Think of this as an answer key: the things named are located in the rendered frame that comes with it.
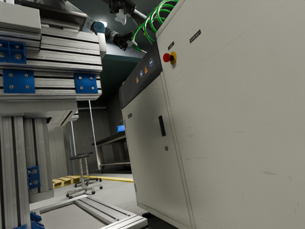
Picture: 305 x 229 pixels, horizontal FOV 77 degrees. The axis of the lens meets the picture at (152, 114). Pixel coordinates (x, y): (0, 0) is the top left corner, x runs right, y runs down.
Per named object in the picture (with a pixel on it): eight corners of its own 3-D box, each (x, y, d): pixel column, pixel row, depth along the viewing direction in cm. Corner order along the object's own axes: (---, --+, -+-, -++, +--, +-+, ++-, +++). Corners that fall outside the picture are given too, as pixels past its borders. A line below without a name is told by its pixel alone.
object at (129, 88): (122, 108, 146) (119, 88, 148) (128, 107, 148) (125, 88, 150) (158, 74, 91) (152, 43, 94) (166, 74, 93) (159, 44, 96)
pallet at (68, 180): (33, 188, 491) (32, 183, 493) (72, 179, 541) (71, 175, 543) (32, 194, 378) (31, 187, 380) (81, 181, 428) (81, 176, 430)
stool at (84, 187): (98, 187, 305) (93, 153, 314) (108, 190, 262) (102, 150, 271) (65, 196, 279) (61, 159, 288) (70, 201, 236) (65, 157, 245)
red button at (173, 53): (163, 66, 79) (160, 55, 80) (171, 66, 81) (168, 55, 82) (169, 60, 74) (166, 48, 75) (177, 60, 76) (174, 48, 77)
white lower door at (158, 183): (136, 201, 135) (121, 109, 147) (140, 201, 136) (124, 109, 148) (190, 229, 78) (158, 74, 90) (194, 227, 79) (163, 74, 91)
